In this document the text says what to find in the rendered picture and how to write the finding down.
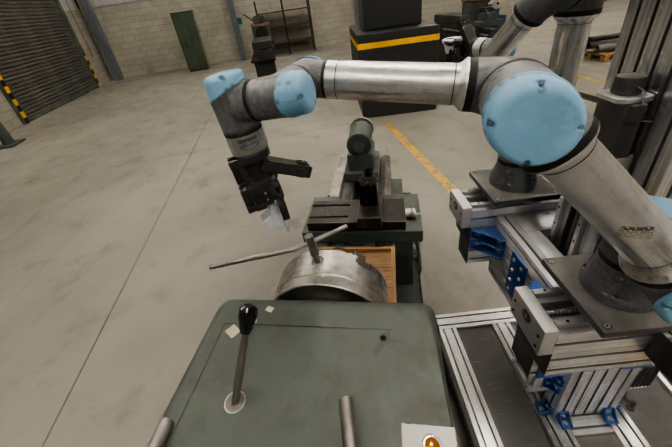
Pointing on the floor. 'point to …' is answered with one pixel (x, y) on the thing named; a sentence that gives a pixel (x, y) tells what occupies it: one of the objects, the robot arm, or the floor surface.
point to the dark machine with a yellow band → (392, 30)
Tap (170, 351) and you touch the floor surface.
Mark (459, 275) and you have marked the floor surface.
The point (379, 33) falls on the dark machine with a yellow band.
